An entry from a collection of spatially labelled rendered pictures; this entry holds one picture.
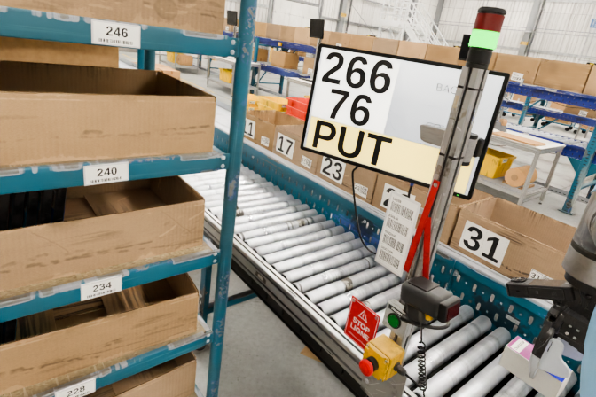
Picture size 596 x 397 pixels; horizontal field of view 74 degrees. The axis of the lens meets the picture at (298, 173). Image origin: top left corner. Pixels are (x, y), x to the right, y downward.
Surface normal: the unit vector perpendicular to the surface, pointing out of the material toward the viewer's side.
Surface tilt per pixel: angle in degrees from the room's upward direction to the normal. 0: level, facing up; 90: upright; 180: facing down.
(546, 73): 90
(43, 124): 91
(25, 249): 91
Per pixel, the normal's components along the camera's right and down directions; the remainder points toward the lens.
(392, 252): -0.77, 0.10
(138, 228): 0.62, 0.36
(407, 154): -0.51, 0.15
